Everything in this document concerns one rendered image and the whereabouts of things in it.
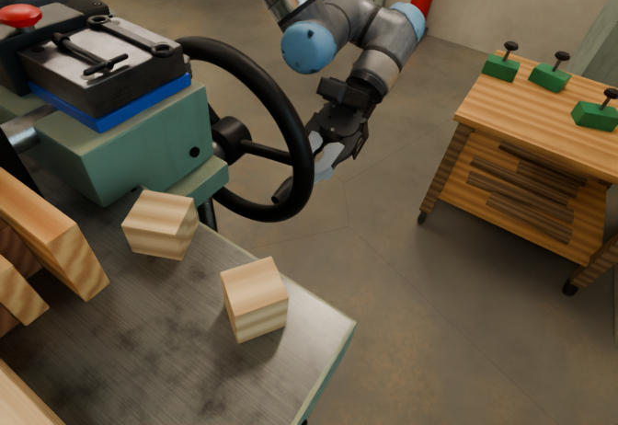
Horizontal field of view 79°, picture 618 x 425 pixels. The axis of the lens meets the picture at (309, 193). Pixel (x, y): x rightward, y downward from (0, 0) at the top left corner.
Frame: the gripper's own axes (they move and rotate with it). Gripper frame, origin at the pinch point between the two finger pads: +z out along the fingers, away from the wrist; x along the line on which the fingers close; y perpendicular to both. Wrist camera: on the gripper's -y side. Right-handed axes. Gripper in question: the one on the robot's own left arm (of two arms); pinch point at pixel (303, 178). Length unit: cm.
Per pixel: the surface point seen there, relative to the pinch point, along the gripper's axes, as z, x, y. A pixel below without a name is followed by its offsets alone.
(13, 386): 24.4, -6.2, -36.3
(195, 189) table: 10.6, 2.1, -20.2
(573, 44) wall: -197, -42, 175
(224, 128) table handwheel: 1.3, 9.3, -11.5
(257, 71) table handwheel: -4.1, 4.0, -20.2
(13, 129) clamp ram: 14.2, 10.4, -32.9
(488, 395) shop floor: 16, -56, 77
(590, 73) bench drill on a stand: -125, -48, 109
